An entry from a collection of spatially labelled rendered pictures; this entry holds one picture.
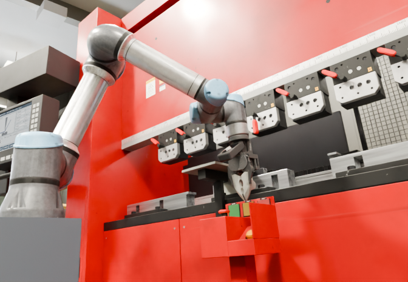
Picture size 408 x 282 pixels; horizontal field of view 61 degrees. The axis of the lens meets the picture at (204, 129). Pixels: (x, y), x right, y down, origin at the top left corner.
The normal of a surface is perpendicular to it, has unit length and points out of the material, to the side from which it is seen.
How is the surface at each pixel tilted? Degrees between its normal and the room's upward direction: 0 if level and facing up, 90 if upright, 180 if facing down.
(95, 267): 90
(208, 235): 90
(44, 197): 72
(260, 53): 90
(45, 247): 90
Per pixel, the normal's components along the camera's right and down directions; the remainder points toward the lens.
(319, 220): -0.67, -0.21
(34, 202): 0.44, -0.60
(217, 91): 0.18, -0.35
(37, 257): 0.65, -0.30
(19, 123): -0.48, -0.27
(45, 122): 0.87, -0.22
